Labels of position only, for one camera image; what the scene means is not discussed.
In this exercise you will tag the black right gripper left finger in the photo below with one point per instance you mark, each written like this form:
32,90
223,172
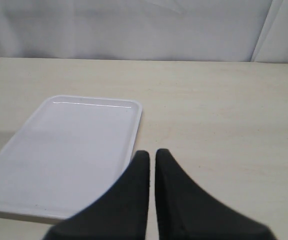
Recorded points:
120,214

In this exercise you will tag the white rectangular plastic tray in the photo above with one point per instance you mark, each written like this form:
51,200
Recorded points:
69,152

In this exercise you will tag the white backdrop curtain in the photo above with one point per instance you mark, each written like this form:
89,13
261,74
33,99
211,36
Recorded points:
171,30

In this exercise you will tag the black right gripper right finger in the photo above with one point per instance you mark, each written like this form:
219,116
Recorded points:
187,212

